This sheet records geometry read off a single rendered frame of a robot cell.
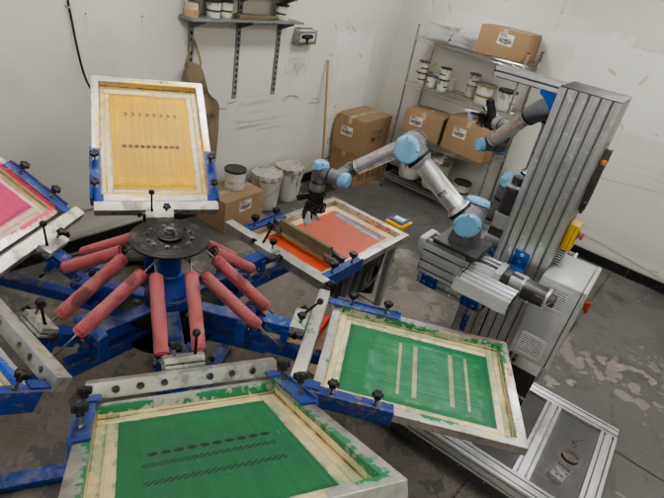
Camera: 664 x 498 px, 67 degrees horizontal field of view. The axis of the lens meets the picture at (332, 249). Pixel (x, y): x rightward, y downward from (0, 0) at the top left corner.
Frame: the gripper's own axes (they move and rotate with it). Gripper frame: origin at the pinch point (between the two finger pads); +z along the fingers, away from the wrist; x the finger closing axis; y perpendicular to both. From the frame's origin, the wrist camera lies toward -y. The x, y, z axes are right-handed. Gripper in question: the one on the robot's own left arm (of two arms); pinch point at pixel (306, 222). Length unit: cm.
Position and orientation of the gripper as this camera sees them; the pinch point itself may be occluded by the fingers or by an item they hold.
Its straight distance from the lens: 263.3
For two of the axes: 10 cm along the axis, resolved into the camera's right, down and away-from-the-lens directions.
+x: 6.2, -3.0, 7.2
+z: -1.8, 8.4, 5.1
